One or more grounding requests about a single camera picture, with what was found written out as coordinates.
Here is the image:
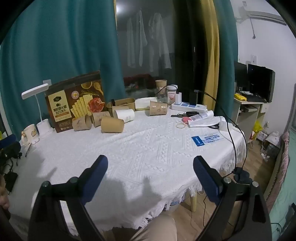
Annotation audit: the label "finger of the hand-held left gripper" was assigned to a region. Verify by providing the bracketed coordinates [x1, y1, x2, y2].
[0, 134, 22, 160]

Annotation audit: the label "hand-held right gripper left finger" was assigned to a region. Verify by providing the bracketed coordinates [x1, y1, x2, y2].
[28, 155, 109, 241]

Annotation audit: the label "white desk lamp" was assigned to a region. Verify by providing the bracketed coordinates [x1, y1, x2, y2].
[21, 83, 56, 139]

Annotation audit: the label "black car key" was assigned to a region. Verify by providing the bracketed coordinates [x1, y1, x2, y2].
[171, 111, 199, 118]

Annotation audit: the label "black computer monitor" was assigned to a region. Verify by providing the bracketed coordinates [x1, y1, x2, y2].
[234, 61, 275, 103]

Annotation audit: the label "teal curtain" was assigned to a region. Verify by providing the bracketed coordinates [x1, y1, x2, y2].
[0, 0, 126, 139]
[214, 0, 239, 127]

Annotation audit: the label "brown printed paper cup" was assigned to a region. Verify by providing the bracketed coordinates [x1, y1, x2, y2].
[92, 111, 111, 128]
[149, 100, 168, 116]
[72, 115, 93, 131]

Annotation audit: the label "black cable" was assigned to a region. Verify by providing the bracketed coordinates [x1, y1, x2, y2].
[155, 85, 243, 229]

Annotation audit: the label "hanging white clothes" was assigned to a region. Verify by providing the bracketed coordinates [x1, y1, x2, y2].
[126, 9, 172, 70]

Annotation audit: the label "black cable clamp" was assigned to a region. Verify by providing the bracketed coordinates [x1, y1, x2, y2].
[232, 167, 253, 186]

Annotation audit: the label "white tube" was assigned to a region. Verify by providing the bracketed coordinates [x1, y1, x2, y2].
[188, 110, 214, 121]

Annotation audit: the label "blue and white card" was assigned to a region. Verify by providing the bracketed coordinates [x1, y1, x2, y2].
[191, 134, 224, 146]

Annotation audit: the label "yellow curtain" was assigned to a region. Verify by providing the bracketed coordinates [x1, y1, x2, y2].
[199, 0, 220, 106]

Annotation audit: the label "person's beige trouser leg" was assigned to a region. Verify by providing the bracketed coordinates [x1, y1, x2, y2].
[113, 213, 178, 241]

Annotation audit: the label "yellow plastic bag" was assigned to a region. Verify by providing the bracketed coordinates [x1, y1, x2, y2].
[253, 120, 263, 141]

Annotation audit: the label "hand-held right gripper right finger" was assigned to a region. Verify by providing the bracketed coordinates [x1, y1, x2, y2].
[193, 155, 272, 241]

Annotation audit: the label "white printed mug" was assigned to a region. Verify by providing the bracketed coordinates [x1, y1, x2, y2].
[21, 124, 40, 145]

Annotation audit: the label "pink patterned blanket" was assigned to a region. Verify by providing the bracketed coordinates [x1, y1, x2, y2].
[266, 131, 290, 207]

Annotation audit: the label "white tissue box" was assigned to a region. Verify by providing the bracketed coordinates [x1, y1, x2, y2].
[134, 97, 158, 110]

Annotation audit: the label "clear jar pink label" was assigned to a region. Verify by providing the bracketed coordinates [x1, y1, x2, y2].
[166, 85, 178, 104]

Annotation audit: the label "beige computer desk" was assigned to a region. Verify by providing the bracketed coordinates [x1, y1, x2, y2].
[232, 94, 270, 143]

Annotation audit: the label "white paper leaflet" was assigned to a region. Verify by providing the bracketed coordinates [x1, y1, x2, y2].
[187, 116, 228, 130]

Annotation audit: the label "brown cracker box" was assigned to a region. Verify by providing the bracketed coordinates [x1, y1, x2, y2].
[45, 71, 107, 133]

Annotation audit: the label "white power strip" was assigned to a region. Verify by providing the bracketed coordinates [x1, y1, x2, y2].
[171, 102, 207, 111]

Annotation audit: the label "white air conditioner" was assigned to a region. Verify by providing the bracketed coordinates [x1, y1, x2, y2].
[235, 0, 288, 26]

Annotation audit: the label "person's left hand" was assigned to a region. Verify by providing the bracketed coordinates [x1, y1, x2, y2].
[0, 176, 10, 210]

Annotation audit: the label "brown cardboard tray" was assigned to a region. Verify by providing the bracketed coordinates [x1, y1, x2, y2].
[106, 98, 136, 117]

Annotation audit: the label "plain brown paper cup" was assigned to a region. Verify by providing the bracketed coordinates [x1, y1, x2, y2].
[100, 116, 125, 133]

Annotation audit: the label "brown paper cup white rim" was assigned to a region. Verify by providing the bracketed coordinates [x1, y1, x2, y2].
[155, 80, 167, 96]

